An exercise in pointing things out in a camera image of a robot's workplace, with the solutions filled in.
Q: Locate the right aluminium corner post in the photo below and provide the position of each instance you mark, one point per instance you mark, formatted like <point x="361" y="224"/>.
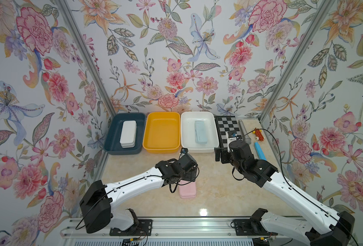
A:
<point x="313" y="27"/>

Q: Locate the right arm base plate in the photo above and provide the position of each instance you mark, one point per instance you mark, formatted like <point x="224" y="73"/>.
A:
<point x="248" y="227"/>

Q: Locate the dark teal storage box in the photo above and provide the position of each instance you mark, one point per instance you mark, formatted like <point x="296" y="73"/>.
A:
<point x="112" y="142"/>

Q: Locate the white pencil case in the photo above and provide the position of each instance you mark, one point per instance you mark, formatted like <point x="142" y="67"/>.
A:
<point x="128" y="133"/>
<point x="126" y="146"/>

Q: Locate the white storage box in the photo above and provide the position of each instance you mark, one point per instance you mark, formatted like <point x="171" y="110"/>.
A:
<point x="188" y="132"/>

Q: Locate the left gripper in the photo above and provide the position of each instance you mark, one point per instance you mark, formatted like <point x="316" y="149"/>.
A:
<point x="190" y="175"/>

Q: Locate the black silver chessboard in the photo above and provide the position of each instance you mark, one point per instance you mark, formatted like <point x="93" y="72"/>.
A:
<point x="224" y="124"/>

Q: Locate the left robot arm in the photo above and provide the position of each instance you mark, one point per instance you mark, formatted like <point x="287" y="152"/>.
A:
<point x="100" y="204"/>

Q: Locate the silver toy microphone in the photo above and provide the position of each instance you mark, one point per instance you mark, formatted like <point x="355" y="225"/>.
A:
<point x="244" y="132"/>

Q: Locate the aluminium corner post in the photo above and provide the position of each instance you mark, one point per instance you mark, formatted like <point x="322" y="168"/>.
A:
<point x="313" y="27"/>
<point x="66" y="13"/>

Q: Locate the red toy brick car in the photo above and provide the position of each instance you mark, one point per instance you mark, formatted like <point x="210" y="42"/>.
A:
<point x="258" y="134"/>

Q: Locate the aluminium front rail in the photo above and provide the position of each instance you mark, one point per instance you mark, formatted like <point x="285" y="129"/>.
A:
<point x="174" y="231"/>

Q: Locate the light blue pencil case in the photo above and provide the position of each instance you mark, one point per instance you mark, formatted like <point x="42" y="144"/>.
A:
<point x="201" y="142"/>
<point x="200" y="131"/>

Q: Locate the yellow storage box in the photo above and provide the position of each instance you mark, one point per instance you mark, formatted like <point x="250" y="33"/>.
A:
<point x="162" y="133"/>

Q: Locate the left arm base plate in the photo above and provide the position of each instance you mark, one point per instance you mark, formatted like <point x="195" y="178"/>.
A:
<point x="142" y="228"/>

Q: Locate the pink pencil case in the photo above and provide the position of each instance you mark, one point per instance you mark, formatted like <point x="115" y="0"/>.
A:
<point x="187" y="190"/>

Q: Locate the left aluminium corner post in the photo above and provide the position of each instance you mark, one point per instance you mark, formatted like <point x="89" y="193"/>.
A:
<point x="66" y="13"/>

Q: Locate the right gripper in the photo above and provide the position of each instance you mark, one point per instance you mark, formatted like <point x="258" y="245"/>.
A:
<point x="225" y="153"/>

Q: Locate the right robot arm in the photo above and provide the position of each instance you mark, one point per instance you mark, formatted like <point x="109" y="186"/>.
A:
<point x="321" y="225"/>

